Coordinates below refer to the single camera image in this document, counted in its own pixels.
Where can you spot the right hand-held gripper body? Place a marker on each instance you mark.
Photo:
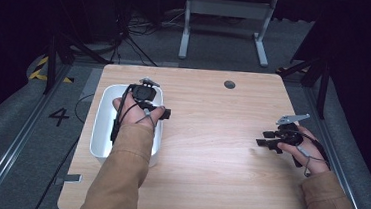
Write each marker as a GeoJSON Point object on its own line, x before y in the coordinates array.
{"type": "Point", "coordinates": [289, 134]}

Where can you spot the person's right hand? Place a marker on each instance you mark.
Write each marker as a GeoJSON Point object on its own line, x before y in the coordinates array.
{"type": "Point", "coordinates": [317, 163]}

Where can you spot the black metal stand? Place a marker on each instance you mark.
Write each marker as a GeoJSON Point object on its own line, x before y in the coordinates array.
{"type": "Point", "coordinates": [323, 92]}
{"type": "Point", "coordinates": [51, 64]}

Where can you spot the yellow and black floor tape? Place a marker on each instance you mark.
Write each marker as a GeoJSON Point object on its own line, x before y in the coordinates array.
{"type": "Point", "coordinates": [37, 71]}

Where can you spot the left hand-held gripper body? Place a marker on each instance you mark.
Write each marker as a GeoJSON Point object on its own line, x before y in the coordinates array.
{"type": "Point", "coordinates": [144, 93]}

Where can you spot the white plastic bin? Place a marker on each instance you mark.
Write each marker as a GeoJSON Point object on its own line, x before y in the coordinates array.
{"type": "Point", "coordinates": [103, 128]}

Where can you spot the person's left hand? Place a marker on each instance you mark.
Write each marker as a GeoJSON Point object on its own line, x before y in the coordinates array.
{"type": "Point", "coordinates": [132, 113]}

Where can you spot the grey metal stand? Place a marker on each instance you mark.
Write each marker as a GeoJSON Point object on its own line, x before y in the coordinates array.
{"type": "Point", "coordinates": [227, 8]}

